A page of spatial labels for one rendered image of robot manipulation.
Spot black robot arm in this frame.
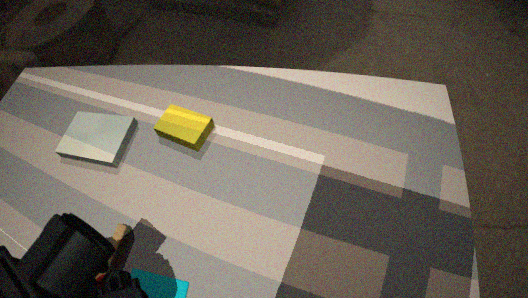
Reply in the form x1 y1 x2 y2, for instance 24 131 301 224
0 213 147 298

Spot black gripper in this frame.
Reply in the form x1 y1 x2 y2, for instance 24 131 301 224
80 262 109 298

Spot yellow rectangular block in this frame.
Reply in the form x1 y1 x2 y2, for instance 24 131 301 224
153 105 215 152

